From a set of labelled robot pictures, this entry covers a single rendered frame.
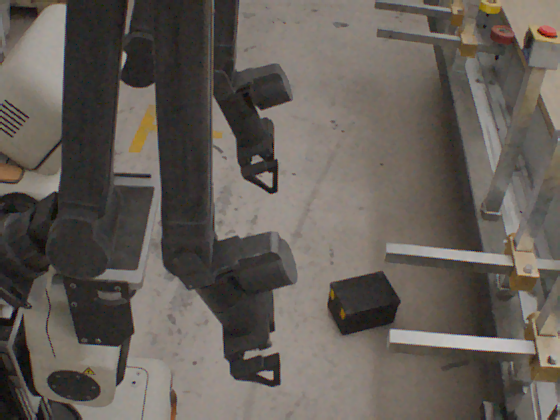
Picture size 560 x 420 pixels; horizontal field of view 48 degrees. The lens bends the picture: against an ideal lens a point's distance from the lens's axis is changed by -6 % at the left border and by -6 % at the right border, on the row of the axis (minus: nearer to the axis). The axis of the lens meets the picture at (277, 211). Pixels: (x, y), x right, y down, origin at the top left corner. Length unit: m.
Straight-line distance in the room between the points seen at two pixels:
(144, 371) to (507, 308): 0.95
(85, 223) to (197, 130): 0.17
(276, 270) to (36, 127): 0.36
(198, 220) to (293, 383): 1.46
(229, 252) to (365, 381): 1.43
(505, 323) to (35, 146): 1.05
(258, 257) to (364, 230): 1.89
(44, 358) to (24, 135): 0.48
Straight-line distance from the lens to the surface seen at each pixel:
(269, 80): 1.14
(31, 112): 0.87
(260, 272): 0.80
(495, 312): 1.52
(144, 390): 1.80
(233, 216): 2.66
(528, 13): 2.49
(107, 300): 1.03
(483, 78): 2.56
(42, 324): 1.17
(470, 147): 1.99
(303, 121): 3.22
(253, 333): 0.88
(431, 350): 1.23
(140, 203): 1.13
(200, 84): 0.64
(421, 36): 2.22
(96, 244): 0.76
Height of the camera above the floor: 1.78
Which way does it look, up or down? 41 degrees down
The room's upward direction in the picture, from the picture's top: 5 degrees clockwise
